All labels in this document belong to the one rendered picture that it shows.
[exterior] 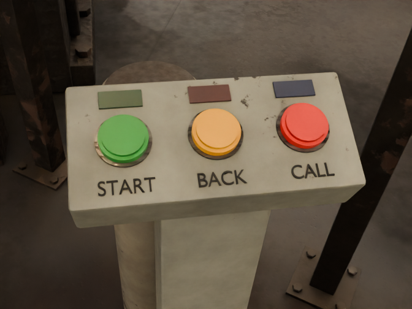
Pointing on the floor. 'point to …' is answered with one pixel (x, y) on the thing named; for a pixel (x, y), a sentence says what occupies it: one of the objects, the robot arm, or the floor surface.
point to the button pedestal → (208, 179)
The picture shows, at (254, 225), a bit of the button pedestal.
